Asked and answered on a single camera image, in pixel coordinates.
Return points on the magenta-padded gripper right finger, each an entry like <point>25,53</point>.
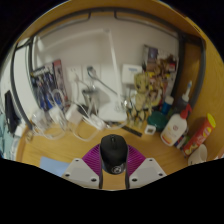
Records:
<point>136,160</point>

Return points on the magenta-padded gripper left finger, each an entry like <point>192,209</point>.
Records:
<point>90,160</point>

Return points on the black computer mouse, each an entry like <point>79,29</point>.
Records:
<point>113,153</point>

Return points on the small white cube clock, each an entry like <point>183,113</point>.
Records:
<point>150,129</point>

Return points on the white power strip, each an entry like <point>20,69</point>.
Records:
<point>96,122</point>

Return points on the green round tin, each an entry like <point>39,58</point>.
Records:
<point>157,120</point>

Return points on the white power adapter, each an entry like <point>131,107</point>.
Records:
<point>74,115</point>

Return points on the white red-capped lotion bottle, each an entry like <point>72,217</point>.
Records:
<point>175,128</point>

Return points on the white desk lamp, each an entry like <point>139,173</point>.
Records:
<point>113,113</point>

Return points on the metal cup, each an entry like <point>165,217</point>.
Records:
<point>90,98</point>

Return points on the white printed mug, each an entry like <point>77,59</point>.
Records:
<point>198,155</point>

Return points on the brown tree creature figurine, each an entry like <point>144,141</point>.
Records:
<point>141,96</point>

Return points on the clear plastic jar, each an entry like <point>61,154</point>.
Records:
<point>40,120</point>

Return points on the red yellow-lidded snack can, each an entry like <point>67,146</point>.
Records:
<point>200,135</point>

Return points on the dark white-nozzle spray bottle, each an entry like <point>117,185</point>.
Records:
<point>183,98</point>

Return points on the blue robot model kit box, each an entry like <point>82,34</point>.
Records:
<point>46,83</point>

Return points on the black bag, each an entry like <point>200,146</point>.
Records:
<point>10,111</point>

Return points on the colourful printed box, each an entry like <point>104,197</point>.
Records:
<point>160,61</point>

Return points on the white wall socket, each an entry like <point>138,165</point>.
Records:
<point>74,75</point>
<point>91,75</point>

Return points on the white wall-mounted box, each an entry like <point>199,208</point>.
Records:
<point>131,73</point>

